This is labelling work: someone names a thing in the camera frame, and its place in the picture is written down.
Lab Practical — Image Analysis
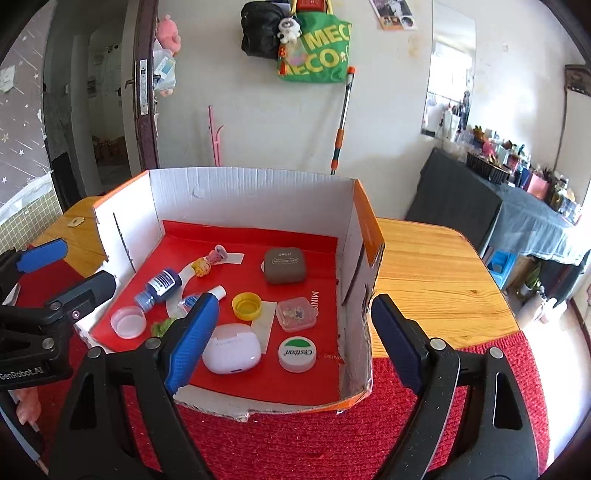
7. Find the white cap with green label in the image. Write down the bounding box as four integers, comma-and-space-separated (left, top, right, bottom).
278, 337, 319, 373

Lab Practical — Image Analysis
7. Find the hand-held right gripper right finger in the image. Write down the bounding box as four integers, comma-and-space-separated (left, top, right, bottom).
370, 294, 541, 480

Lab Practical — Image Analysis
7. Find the pink plush toy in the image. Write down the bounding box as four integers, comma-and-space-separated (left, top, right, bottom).
154, 15, 182, 54

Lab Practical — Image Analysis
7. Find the wall mirror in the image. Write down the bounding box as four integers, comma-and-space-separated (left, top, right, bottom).
420, 0, 476, 139

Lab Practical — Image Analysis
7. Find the wall photo print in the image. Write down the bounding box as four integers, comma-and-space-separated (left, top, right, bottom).
369, 0, 414, 31

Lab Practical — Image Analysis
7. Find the plastic bag on door handle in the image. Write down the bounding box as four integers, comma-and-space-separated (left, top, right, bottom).
152, 46, 178, 97

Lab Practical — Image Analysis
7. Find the red paper liner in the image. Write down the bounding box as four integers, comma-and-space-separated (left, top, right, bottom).
90, 220, 345, 407

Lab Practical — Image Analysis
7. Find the dark brown door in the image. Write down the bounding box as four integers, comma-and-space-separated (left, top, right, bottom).
134, 0, 160, 171

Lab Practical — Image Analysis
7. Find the clear round lid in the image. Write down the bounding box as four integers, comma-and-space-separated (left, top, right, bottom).
110, 306, 147, 339

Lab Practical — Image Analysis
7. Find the white earbuds case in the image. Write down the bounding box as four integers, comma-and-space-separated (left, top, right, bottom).
202, 323, 260, 374

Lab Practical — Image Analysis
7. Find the pink charm with red tassel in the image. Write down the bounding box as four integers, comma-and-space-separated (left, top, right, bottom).
276, 44, 305, 77

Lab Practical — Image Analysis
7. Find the mop handle with orange grip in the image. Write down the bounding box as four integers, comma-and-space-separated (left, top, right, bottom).
330, 66, 356, 176

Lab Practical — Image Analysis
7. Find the panda plush keychain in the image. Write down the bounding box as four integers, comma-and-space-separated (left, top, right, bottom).
277, 17, 303, 44

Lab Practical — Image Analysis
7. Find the black bag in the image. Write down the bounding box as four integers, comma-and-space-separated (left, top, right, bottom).
240, 0, 289, 60

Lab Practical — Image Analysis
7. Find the small blue bottle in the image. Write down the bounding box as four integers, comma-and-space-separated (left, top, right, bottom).
134, 269, 184, 311

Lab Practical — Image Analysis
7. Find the orange cardboard box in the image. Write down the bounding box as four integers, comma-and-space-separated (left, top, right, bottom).
74, 167, 386, 422

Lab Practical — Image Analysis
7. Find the brown eye shadow case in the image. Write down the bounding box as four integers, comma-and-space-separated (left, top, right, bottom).
263, 248, 308, 284

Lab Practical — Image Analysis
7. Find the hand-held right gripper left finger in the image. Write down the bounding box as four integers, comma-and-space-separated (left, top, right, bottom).
48, 292, 220, 480

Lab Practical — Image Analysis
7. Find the blue plastic stool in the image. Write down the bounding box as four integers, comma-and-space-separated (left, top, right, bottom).
480, 249, 518, 291

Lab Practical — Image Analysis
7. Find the yellow bottle cap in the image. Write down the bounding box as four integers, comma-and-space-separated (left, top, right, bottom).
232, 292, 263, 320

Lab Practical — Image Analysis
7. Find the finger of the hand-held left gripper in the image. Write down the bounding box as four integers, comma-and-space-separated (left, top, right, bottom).
0, 237, 69, 301
0, 271, 117, 330

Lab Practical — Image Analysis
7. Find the dark cloth covered table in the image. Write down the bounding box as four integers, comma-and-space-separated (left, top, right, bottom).
405, 148, 591, 278

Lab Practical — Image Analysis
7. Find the red knitted cloth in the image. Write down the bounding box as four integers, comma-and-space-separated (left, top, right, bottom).
14, 263, 550, 480

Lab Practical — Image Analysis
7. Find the clear eye drop bottle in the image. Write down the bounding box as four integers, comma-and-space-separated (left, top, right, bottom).
178, 285, 227, 319

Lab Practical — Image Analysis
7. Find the small clear plastic box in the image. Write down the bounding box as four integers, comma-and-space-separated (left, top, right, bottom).
276, 296, 319, 332

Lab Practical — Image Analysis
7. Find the grey star printed curtain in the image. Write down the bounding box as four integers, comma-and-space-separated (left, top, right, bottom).
0, 18, 49, 208

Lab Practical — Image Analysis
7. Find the dark patterned cloth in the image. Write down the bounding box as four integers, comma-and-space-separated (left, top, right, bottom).
564, 65, 591, 97

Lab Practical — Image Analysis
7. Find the yellow and pink toy figure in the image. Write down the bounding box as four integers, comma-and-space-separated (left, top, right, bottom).
191, 246, 229, 278

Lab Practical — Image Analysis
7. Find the green tote bag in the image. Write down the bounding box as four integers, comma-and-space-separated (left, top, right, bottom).
277, 11, 352, 85

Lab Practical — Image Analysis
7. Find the person's left hand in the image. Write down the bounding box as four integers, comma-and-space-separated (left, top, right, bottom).
16, 385, 42, 425

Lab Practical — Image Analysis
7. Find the row of cosmetics bottles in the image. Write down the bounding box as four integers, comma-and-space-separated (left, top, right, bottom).
438, 104, 583, 227

